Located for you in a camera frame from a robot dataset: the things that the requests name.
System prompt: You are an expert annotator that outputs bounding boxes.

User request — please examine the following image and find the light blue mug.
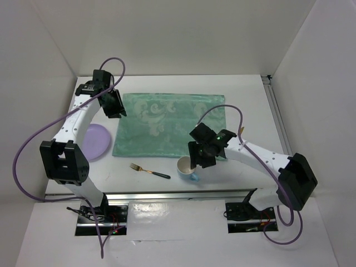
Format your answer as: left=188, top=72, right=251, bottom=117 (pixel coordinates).
left=177, top=156, right=200, bottom=182

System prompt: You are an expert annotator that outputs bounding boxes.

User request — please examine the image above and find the purple plate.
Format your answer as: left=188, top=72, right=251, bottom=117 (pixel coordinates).
left=82, top=123, right=111, bottom=162

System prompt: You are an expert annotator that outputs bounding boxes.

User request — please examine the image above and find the green satin placemat cloth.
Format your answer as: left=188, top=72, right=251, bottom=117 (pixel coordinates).
left=112, top=93, right=226, bottom=158

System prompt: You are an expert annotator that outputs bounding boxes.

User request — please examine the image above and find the gold fork green handle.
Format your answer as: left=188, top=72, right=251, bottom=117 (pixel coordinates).
left=130, top=163, right=171, bottom=179

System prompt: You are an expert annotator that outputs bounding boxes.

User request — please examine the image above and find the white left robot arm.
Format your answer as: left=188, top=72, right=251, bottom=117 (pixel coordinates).
left=39, top=70, right=126, bottom=222

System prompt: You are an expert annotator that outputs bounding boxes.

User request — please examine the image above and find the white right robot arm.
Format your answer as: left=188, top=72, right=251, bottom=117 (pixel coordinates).
left=188, top=123, right=318, bottom=218

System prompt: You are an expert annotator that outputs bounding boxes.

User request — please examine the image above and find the aluminium front rail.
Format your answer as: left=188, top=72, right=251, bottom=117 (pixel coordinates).
left=43, top=189, right=305, bottom=202

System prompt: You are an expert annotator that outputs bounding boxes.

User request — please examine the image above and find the aluminium rail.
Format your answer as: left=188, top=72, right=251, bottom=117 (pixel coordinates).
left=43, top=189, right=305, bottom=202
left=261, top=74, right=304, bottom=190

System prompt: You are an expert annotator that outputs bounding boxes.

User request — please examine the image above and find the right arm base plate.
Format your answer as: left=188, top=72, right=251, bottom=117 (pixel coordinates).
left=223, top=202, right=278, bottom=234

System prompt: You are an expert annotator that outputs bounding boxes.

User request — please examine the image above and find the aluminium right rail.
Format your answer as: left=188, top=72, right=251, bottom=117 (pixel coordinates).
left=261, top=74, right=304, bottom=190

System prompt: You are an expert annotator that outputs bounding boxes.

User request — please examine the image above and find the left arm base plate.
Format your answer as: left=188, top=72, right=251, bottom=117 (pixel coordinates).
left=74, top=205, right=128, bottom=236

